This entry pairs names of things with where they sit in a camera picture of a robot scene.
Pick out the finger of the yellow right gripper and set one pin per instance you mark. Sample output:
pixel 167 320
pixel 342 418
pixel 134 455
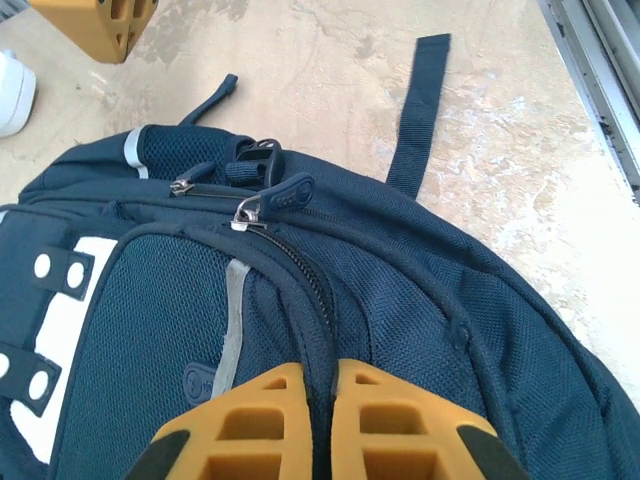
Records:
pixel 75 20
pixel 142 22

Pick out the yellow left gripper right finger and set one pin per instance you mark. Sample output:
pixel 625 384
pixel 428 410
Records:
pixel 390 425

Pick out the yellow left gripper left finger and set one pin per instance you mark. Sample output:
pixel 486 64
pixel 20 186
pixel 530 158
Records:
pixel 250 425

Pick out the navy blue backpack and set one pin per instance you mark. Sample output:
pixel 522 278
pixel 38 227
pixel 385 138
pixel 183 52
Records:
pixel 400 300

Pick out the white round container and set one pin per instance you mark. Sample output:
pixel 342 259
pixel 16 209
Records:
pixel 15 100

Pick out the aluminium table frame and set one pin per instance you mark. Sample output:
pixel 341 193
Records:
pixel 600 75

